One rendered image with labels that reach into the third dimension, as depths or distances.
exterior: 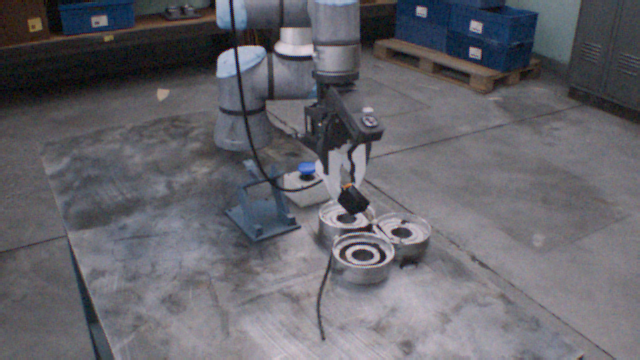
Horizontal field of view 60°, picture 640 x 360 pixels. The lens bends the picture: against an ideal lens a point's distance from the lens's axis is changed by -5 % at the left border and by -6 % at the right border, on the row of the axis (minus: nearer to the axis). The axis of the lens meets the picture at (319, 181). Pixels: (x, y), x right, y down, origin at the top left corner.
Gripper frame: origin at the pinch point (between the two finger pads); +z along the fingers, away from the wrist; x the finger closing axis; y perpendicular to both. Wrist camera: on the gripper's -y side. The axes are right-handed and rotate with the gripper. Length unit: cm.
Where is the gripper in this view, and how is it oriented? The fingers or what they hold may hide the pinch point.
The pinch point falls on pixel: (346, 191)
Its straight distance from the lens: 97.8
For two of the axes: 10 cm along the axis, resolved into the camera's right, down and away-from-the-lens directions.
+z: 0.3, 9.3, 3.5
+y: -5.0, -2.9, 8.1
